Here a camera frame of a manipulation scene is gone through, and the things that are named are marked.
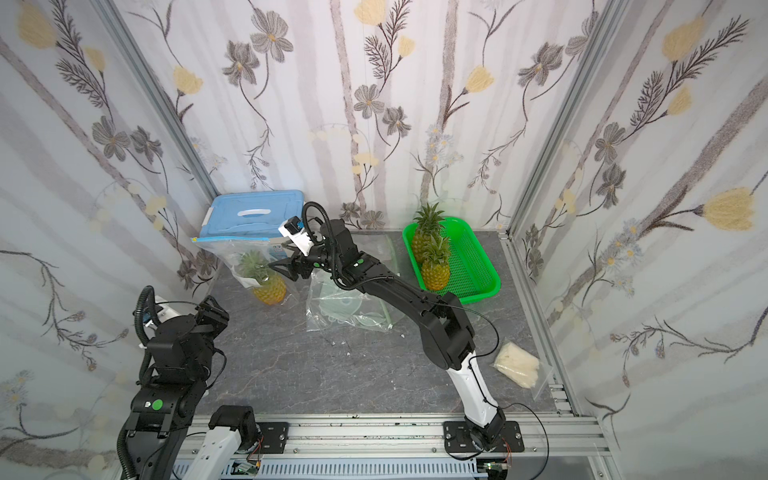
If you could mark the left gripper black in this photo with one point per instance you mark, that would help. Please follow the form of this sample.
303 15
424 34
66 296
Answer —
212 313

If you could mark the zip-top bag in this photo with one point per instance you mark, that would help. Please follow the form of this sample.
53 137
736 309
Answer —
230 249
328 306
379 246

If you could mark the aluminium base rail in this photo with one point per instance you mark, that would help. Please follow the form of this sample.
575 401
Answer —
401 435

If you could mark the green plastic perforated basket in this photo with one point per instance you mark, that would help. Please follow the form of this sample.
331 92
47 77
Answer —
473 275

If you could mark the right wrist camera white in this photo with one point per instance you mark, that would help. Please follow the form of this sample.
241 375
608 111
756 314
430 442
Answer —
294 230

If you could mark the pineapple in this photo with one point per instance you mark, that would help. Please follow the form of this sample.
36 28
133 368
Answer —
428 219
265 284
435 267

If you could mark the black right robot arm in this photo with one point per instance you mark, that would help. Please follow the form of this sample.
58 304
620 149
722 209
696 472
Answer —
447 335

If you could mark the white perforated cable duct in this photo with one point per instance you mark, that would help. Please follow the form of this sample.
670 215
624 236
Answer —
381 468

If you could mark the blue lid storage box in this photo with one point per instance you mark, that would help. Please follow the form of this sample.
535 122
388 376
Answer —
251 215

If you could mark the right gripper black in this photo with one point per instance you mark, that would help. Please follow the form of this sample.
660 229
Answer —
302 264

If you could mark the beige cloth pad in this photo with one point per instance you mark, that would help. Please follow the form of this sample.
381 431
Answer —
523 368

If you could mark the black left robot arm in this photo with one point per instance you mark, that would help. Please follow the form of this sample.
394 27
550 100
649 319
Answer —
172 379

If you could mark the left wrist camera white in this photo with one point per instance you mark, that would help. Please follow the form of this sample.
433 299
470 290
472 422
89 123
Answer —
165 312

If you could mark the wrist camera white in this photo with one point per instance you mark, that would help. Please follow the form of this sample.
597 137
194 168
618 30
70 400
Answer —
294 230
165 312

